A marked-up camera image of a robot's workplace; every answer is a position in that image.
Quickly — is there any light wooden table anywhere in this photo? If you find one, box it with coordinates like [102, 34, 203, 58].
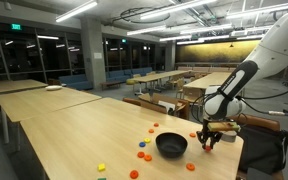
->
[0, 79, 49, 101]
[0, 87, 102, 152]

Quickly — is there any black bag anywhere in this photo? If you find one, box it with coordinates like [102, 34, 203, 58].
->
[237, 123, 288, 176]

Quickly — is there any wooden bench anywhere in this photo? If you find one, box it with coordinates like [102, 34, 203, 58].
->
[100, 80, 122, 90]

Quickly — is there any black bowl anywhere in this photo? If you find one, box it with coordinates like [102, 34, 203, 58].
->
[155, 131, 189, 159]

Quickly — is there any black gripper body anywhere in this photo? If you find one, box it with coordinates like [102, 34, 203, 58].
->
[201, 118, 222, 135]

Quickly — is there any white plate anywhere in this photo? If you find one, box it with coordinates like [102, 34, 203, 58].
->
[45, 85, 64, 92]

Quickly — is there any brown wooden armchair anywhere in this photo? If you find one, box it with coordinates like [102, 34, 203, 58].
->
[138, 92, 192, 121]

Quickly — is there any blue sofa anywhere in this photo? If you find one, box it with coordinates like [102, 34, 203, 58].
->
[58, 73, 94, 91]
[105, 67, 155, 83]

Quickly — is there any tan wrist camera mount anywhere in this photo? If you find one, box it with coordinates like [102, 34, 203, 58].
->
[207, 121, 242, 133]

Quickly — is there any wooden background chair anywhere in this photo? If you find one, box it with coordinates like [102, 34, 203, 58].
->
[174, 78, 186, 100]
[183, 87, 205, 117]

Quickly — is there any concrete pillar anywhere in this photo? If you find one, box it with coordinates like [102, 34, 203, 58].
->
[80, 16, 107, 90]
[164, 40, 177, 72]

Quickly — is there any white paper sheet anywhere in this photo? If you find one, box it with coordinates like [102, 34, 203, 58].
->
[158, 100, 177, 113]

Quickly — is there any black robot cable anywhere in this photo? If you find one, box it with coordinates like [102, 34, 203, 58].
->
[190, 71, 288, 125]

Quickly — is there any long wooden table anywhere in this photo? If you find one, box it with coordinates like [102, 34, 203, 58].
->
[183, 71, 233, 91]
[132, 69, 193, 98]

